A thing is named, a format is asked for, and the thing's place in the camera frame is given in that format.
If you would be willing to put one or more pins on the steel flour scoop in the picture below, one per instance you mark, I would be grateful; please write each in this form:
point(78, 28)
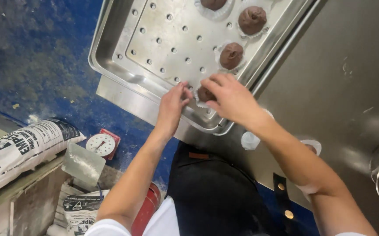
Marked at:
point(83, 164)

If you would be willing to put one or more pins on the red dial weighing scale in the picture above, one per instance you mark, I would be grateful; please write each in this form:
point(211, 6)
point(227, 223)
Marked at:
point(101, 144)

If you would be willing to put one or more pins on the red metal cylinder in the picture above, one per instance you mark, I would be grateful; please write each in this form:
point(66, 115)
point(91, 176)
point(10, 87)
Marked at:
point(146, 209)

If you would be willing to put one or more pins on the person's right hand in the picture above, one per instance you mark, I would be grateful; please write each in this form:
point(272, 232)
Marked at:
point(235, 101)

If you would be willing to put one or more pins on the perforated steel baking tray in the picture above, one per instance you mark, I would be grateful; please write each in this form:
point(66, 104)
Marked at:
point(163, 39)

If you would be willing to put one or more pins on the white shirt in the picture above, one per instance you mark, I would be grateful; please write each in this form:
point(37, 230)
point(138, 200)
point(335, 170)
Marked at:
point(163, 219)

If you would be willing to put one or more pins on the small white flour sack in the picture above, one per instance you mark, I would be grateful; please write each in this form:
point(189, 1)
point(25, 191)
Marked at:
point(81, 209)

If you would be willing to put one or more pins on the black apron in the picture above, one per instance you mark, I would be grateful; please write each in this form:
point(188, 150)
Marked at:
point(209, 193)

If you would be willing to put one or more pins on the large white flour sack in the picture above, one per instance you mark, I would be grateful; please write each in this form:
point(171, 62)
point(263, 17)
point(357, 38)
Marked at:
point(22, 154)

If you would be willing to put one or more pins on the person's left hand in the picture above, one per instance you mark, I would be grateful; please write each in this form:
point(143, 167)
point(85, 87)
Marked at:
point(169, 108)

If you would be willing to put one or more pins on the chocolate cupcake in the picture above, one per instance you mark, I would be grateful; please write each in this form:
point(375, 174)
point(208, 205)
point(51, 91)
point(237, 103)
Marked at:
point(204, 95)
point(231, 55)
point(252, 20)
point(213, 4)

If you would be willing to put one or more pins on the empty white paper liner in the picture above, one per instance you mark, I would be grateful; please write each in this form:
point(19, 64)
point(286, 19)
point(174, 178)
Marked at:
point(314, 145)
point(249, 141)

